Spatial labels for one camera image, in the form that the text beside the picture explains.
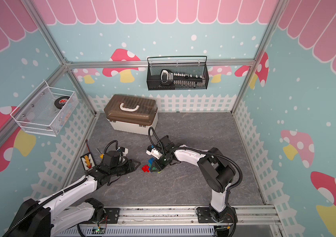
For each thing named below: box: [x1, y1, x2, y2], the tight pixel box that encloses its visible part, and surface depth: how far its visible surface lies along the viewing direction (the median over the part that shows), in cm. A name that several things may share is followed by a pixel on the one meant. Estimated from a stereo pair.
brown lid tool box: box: [103, 93, 159, 136], surface depth 98 cm
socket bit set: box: [160, 69, 207, 88], surface depth 91 cm
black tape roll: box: [54, 95, 71, 110], surface depth 81 cm
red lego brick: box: [141, 164, 150, 173], surface depth 86 cm
